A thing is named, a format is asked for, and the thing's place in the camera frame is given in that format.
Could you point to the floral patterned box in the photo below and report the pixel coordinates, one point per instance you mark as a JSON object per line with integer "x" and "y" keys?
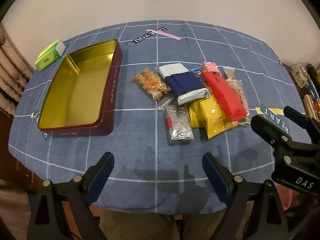
{"x": 299, "y": 76}

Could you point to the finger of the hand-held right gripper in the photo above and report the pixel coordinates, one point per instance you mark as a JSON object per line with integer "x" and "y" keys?
{"x": 296, "y": 115}
{"x": 267, "y": 130}

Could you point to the blue grid tablecloth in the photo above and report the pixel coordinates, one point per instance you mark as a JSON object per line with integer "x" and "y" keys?
{"x": 150, "y": 155}

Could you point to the yellow packet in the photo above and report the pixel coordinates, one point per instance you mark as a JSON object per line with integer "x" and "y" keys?
{"x": 215, "y": 120}
{"x": 193, "y": 116}

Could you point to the clear packet of orange cookies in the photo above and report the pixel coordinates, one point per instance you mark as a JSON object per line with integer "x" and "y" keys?
{"x": 150, "y": 82}

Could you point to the navy and white packet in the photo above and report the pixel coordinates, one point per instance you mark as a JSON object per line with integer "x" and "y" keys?
{"x": 185, "y": 85}

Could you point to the clear packet with red label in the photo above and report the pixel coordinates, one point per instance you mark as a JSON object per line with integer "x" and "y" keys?
{"x": 178, "y": 127}

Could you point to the green tissue pack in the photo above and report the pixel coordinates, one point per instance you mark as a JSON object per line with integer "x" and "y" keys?
{"x": 47, "y": 57}

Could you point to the clear fried snack packet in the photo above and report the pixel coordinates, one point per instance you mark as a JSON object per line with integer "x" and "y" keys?
{"x": 228, "y": 73}
{"x": 242, "y": 97}

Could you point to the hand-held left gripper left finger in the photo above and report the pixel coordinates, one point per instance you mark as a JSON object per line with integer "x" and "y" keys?
{"x": 102, "y": 177}

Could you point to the maroon tin box gold inside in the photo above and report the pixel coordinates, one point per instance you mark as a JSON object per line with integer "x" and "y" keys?
{"x": 75, "y": 92}

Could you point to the small blue candy packet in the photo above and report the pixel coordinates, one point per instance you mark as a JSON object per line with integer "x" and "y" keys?
{"x": 195, "y": 71}

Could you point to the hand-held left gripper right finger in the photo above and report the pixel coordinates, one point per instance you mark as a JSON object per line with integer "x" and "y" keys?
{"x": 217, "y": 180}

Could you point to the grey-pink cloth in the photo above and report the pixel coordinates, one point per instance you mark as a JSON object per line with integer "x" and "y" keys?
{"x": 12, "y": 215}

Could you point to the pink cloth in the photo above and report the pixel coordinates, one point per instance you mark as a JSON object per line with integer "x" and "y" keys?
{"x": 287, "y": 200}

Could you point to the person's khaki trousers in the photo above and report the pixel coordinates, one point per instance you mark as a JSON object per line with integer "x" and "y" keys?
{"x": 140, "y": 225}

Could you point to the beige patterned curtain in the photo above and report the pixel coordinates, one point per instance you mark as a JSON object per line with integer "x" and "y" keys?
{"x": 10, "y": 80}

